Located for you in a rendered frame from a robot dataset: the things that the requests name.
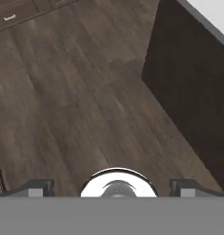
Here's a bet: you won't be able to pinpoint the white and black round object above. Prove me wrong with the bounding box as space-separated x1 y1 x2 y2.
79 167 159 198

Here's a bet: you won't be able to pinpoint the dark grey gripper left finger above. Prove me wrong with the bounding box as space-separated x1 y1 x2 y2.
0 179 55 198

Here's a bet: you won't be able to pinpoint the dark brown cupboard run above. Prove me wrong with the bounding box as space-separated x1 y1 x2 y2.
0 0 79 35

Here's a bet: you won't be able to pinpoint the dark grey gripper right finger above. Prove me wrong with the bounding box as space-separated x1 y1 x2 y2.
169 178 224 198

